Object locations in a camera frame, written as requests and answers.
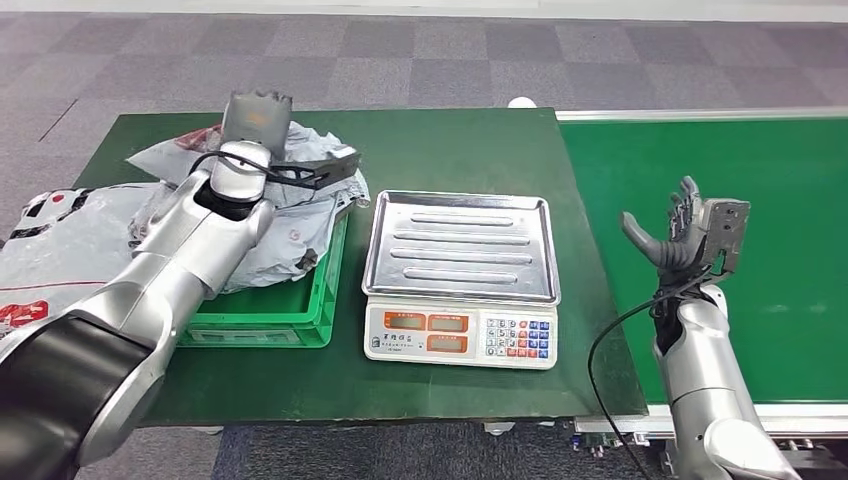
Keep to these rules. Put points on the white table foot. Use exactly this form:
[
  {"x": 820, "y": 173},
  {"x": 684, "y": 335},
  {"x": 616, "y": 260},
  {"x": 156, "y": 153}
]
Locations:
[
  {"x": 208, "y": 430},
  {"x": 497, "y": 427}
]

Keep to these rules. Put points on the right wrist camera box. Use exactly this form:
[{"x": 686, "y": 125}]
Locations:
[{"x": 725, "y": 228}]

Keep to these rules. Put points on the white round knob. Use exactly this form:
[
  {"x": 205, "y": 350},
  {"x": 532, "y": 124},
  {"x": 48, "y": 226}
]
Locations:
[{"x": 521, "y": 102}]

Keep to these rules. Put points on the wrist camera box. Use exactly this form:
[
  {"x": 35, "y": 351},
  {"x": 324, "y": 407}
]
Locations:
[
  {"x": 324, "y": 169},
  {"x": 725, "y": 228}
]

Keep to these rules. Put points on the green conveyor belt silver frame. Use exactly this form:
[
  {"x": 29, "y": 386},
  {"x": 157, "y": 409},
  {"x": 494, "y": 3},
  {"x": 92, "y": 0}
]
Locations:
[{"x": 782, "y": 311}]

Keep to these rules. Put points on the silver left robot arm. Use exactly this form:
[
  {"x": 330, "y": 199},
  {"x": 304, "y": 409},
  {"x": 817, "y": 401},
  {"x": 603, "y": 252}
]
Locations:
[{"x": 166, "y": 265}]

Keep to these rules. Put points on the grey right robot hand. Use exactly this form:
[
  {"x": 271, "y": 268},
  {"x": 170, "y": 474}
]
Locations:
[{"x": 679, "y": 255}]

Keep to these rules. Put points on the electronic scale with steel tray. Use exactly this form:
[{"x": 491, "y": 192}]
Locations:
[{"x": 464, "y": 252}]

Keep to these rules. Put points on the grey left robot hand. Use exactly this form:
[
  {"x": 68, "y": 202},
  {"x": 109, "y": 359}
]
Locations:
[{"x": 258, "y": 122}]

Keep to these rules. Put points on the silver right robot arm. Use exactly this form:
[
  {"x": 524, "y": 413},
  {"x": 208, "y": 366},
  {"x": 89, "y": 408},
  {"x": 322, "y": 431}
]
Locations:
[{"x": 702, "y": 371}]

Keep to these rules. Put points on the soft white red-print parcel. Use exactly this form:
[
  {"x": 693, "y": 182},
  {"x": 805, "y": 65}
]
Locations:
[{"x": 166, "y": 159}]

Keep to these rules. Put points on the large flat white mailer bag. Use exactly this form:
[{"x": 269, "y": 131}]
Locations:
[{"x": 53, "y": 252}]

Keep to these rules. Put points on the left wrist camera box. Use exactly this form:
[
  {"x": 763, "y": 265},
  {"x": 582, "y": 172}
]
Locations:
[{"x": 324, "y": 169}]

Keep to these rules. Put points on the green plastic crate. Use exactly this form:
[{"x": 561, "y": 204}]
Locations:
[{"x": 278, "y": 311}]

